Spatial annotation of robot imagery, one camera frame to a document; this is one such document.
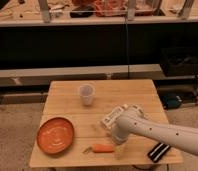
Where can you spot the wooden table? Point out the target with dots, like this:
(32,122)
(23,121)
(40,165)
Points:
(63,101)

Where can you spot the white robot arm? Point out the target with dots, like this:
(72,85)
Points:
(132,121)

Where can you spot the cluttered back shelf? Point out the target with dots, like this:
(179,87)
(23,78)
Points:
(15,13)

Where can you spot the translucent ceramic cup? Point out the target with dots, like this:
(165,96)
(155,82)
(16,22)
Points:
(86,94)

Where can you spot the black bag on floor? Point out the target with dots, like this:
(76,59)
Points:
(171,101)

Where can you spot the white tube bottle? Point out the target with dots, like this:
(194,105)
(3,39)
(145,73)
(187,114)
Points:
(108,120)

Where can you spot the black white striped block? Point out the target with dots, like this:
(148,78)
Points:
(158,151)

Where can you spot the long wooden bench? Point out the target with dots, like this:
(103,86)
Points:
(43,76)

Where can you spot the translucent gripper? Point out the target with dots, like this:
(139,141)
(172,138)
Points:
(119,149)

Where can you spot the orange carrot pepper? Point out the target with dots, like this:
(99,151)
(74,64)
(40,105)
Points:
(99,148)

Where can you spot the orange plate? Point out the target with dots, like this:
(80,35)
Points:
(55,135)

